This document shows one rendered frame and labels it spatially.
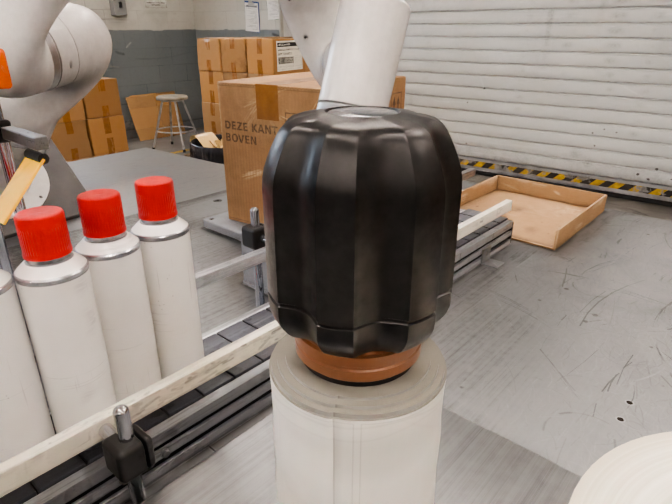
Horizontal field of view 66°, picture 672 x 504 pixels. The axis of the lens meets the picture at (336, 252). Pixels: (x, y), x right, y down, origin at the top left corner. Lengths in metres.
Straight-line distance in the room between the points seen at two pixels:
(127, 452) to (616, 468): 0.32
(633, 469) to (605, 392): 0.40
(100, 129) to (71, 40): 3.09
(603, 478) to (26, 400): 0.39
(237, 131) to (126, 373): 0.61
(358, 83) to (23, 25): 0.49
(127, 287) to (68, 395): 0.10
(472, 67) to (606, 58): 1.04
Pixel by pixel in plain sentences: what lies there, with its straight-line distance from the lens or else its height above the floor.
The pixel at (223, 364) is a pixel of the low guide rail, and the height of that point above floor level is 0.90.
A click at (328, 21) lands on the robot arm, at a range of 0.73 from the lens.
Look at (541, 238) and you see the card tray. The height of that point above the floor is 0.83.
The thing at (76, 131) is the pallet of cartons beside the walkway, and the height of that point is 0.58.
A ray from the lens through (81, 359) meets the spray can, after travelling 0.46.
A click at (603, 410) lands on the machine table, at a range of 0.65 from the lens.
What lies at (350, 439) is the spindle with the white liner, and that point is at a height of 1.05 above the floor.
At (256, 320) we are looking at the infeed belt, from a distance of 0.65.
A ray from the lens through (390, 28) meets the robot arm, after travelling 0.63.
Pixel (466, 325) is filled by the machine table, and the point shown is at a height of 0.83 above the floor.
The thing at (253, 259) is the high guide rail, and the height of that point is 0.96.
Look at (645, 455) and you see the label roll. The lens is 0.30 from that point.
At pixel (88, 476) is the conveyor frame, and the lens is 0.50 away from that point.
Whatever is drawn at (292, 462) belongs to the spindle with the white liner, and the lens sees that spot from 0.26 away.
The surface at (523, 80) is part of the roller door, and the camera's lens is 4.68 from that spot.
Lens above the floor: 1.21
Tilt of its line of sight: 23 degrees down
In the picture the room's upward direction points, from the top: straight up
